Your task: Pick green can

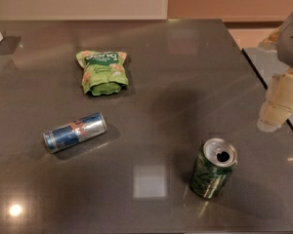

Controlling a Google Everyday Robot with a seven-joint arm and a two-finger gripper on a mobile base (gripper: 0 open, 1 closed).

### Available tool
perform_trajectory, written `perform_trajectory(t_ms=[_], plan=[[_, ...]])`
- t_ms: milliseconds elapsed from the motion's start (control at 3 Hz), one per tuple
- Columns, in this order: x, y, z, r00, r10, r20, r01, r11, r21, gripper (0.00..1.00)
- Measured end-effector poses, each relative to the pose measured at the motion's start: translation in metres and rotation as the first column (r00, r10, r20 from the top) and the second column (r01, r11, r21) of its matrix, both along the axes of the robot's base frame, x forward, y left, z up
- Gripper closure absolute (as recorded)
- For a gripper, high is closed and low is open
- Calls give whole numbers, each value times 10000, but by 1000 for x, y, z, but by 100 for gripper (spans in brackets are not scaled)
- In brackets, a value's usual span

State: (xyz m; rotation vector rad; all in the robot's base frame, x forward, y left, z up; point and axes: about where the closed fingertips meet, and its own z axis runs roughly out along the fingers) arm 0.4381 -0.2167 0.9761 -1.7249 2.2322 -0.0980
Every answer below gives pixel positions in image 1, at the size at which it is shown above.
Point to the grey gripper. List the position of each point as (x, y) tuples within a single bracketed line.
[(291, 41)]

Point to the green soda can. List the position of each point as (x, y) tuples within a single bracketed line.
[(215, 161)]

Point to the blue silver energy drink can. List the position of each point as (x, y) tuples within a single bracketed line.
[(75, 132)]

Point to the green snack bag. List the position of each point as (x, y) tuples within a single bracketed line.
[(103, 72)]

